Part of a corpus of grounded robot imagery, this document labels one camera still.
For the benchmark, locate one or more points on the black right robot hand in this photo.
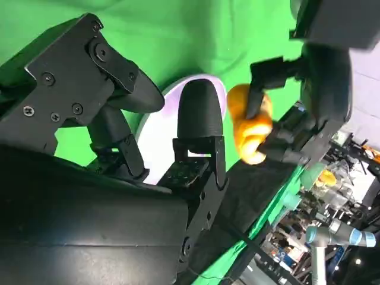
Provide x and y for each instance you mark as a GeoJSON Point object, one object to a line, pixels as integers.
{"type": "Point", "coordinates": [74, 207]}

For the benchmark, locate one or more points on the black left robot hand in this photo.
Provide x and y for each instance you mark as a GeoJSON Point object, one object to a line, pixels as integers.
{"type": "Point", "coordinates": [323, 89]}

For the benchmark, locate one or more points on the orange and white bread roll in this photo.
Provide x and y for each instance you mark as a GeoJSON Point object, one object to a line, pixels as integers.
{"type": "Point", "coordinates": [252, 132]}

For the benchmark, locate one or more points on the yellow object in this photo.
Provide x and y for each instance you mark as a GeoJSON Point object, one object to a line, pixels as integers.
{"type": "Point", "coordinates": [328, 177]}

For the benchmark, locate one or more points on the pale green object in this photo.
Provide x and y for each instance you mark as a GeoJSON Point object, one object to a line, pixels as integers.
{"type": "Point", "coordinates": [311, 176]}

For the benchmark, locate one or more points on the lilac plate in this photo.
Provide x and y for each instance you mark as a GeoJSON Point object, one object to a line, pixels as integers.
{"type": "Point", "coordinates": [157, 139]}

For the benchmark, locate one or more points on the black backdrop cloth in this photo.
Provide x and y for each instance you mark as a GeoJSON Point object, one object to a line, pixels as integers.
{"type": "Point", "coordinates": [252, 193]}

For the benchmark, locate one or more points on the green table cloth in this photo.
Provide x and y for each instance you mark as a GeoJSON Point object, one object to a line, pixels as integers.
{"type": "Point", "coordinates": [178, 35]}

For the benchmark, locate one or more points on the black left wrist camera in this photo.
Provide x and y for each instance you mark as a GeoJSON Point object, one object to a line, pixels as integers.
{"type": "Point", "coordinates": [335, 20]}

